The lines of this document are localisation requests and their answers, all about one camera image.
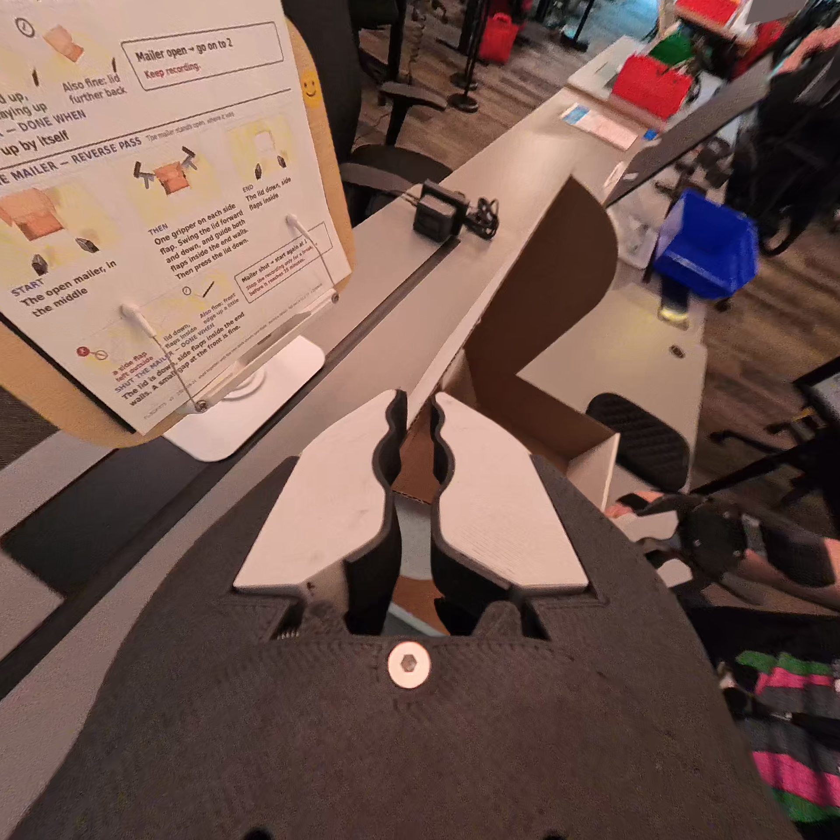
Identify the black power adapter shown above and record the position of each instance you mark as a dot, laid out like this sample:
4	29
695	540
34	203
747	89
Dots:
438	211

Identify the person's striped clothing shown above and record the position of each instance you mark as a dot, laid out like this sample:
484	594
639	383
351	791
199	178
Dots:
791	722

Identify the wooden document board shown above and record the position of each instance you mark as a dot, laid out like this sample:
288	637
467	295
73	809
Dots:
325	170

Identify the white document stand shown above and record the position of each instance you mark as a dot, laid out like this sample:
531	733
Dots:
262	400

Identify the blue storage bin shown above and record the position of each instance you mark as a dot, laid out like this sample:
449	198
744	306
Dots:
712	246

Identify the black floor stand base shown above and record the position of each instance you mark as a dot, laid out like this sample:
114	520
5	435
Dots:
464	98

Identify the person's right forearm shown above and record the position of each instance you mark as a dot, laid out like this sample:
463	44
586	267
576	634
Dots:
797	558

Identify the white and blue paper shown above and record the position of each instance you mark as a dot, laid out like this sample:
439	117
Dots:
600	126

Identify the yellow smiley sticker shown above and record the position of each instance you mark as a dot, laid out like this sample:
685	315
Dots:
310	89

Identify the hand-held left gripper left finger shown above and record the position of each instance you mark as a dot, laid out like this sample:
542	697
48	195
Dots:
315	505

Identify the person's right hand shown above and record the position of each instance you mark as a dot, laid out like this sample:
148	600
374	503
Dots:
635	504

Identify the black mesh chair back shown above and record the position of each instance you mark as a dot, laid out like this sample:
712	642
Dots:
646	441

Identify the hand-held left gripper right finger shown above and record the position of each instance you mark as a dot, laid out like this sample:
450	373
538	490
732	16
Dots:
505	505

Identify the red bag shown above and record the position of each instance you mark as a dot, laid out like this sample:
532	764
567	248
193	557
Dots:
499	38

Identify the red storage bin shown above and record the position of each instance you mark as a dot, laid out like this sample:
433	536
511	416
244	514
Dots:
653	85

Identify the black office chair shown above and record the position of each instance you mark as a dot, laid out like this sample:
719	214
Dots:
380	157

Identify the cardboard mailer box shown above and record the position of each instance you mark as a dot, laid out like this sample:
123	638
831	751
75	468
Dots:
544	289

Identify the printed instruction sheet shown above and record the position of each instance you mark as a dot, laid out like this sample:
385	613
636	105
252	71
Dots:
164	197

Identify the green bin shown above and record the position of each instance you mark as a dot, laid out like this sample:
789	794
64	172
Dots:
673	47

